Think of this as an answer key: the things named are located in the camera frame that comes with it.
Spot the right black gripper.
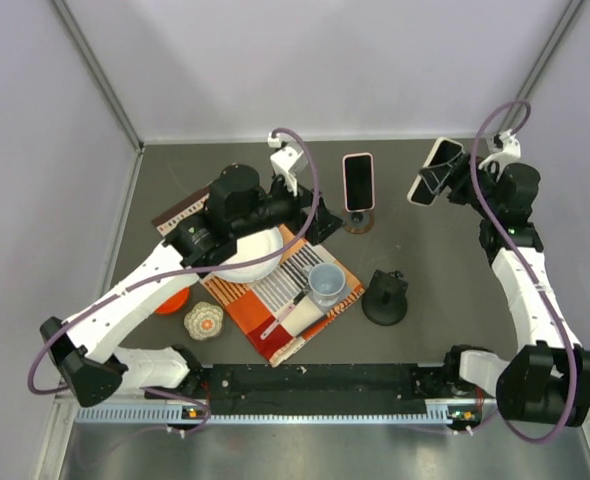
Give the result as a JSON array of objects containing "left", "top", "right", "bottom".
[{"left": 419, "top": 151, "right": 500, "bottom": 219}]

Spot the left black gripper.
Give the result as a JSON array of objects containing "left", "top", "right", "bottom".
[{"left": 232, "top": 171, "right": 346, "bottom": 245}]

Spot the grey phone stand wooden base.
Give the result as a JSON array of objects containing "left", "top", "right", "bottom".
[{"left": 343, "top": 210, "right": 374, "bottom": 234}]

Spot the pink case smartphone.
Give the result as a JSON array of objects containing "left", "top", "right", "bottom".
[{"left": 342, "top": 152, "right": 375, "bottom": 212}]

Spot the black round base clamp stand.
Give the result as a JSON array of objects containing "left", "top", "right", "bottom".
[{"left": 362, "top": 270, "right": 409, "bottom": 327}]

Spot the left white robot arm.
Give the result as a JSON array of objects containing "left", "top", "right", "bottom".
[{"left": 40, "top": 164, "right": 342, "bottom": 407}]

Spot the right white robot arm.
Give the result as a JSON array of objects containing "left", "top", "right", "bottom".
[{"left": 409, "top": 153, "right": 590, "bottom": 427}]

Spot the light blue mug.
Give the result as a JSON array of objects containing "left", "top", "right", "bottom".
[{"left": 304, "top": 262, "right": 346, "bottom": 307}]

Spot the orange patterned cloth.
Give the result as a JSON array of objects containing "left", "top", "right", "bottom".
[{"left": 150, "top": 184, "right": 365, "bottom": 368}]

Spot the crocheted pastel coaster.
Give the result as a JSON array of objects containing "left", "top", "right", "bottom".
[{"left": 183, "top": 301, "right": 224, "bottom": 341}]

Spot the orange bowl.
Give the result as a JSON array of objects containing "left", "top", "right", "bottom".
[{"left": 154, "top": 288, "right": 190, "bottom": 315}]

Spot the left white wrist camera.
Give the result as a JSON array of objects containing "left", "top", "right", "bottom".
[{"left": 267, "top": 132, "right": 307, "bottom": 197}]

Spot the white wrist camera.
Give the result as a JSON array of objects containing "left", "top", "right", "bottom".
[
  {"left": 477, "top": 129, "right": 521, "bottom": 176},
  {"left": 267, "top": 132, "right": 307, "bottom": 197}
]

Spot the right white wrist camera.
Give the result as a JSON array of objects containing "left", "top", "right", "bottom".
[{"left": 477, "top": 129, "right": 521, "bottom": 176}]

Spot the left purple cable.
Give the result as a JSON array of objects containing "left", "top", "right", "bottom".
[{"left": 27, "top": 128, "right": 322, "bottom": 396}]

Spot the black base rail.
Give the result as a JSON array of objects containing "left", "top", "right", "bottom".
[{"left": 195, "top": 363, "right": 452, "bottom": 416}]

